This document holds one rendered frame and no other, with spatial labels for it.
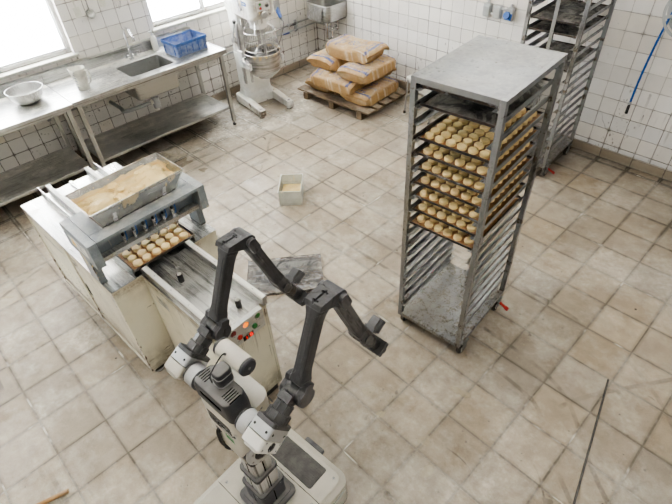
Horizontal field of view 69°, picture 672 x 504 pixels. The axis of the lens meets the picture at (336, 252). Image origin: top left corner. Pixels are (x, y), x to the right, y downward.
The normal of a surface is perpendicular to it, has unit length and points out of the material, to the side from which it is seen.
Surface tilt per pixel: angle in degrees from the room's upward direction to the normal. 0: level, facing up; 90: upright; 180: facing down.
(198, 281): 0
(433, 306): 0
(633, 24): 90
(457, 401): 0
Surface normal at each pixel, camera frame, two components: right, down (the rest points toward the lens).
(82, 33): 0.70, 0.46
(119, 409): -0.05, -0.74
